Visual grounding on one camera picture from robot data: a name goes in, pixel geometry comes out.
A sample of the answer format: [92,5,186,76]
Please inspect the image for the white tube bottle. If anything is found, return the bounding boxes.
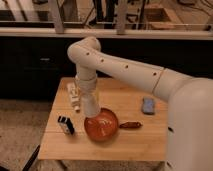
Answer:
[67,82,80,113]

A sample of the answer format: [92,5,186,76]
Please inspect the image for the dark cabinet counter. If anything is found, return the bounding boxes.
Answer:
[0,34,213,99]

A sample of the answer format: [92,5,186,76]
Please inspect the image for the wooden table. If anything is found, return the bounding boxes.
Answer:
[38,77,167,161]

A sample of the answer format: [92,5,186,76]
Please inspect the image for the brown chili pepper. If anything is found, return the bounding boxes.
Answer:
[119,122,142,129]

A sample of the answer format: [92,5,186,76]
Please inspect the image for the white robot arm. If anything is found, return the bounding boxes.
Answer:
[67,37,213,171]

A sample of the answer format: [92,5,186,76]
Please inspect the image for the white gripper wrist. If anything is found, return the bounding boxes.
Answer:
[75,76,98,98]

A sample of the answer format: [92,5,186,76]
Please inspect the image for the orange patterned bowl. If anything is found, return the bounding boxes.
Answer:
[84,108,118,142]

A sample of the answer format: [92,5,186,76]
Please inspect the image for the blue sponge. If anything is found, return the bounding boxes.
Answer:
[142,97,155,115]

